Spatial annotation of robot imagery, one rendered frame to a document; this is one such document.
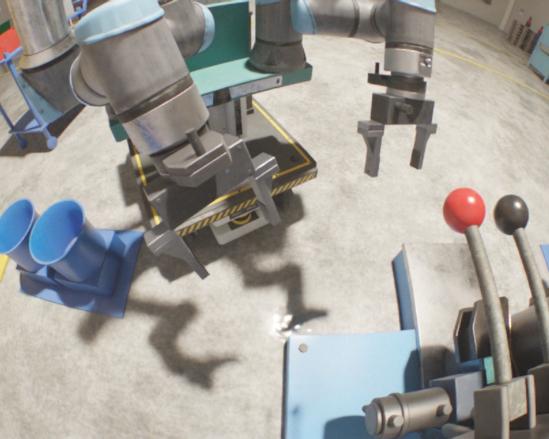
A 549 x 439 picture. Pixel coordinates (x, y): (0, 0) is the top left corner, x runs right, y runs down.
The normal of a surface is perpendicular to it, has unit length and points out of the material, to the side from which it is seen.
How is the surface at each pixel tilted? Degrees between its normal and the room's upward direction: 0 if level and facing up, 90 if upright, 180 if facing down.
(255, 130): 0
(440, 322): 0
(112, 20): 66
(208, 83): 0
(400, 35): 74
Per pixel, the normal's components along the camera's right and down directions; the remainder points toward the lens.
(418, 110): 0.38, 0.49
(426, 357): 0.04, -0.55
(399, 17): -0.78, 0.35
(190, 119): 0.76, 0.24
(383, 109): -0.92, 0.22
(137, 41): 0.59, 0.38
